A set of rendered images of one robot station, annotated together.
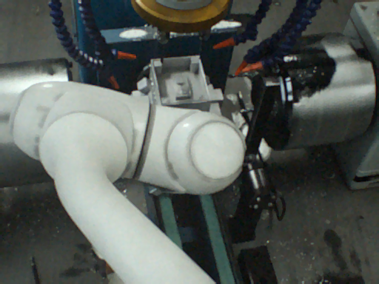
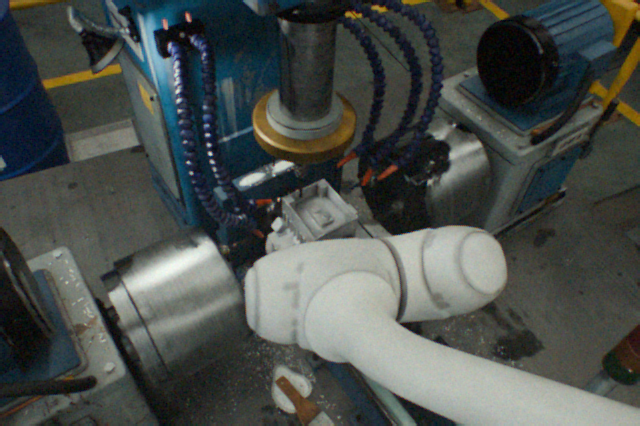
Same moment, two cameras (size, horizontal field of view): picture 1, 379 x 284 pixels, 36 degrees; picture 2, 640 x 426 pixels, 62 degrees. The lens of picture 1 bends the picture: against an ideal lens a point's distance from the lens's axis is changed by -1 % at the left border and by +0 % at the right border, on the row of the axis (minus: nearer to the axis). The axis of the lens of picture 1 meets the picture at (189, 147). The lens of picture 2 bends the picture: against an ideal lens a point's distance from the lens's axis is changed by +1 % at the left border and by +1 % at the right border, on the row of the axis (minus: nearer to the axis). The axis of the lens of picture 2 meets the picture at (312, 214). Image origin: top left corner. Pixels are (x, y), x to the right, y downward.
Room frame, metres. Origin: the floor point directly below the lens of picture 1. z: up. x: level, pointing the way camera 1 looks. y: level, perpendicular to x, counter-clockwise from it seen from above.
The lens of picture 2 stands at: (0.12, 0.24, 1.92)
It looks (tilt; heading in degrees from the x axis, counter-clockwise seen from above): 50 degrees down; 344
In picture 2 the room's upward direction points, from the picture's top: 2 degrees clockwise
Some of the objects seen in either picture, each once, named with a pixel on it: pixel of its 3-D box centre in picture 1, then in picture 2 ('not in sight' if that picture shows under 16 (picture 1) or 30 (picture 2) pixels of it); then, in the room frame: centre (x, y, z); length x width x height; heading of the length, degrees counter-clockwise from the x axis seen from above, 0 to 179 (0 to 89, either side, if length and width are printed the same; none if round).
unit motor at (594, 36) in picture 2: not in sight; (546, 97); (0.96, -0.56, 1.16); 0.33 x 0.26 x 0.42; 110
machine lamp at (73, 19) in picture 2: not in sight; (112, 37); (0.92, 0.34, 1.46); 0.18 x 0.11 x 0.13; 20
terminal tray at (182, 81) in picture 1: (179, 91); (319, 219); (0.76, 0.04, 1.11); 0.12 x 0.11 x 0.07; 18
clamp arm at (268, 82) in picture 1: (258, 123); (408, 223); (0.70, -0.13, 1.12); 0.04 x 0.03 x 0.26; 20
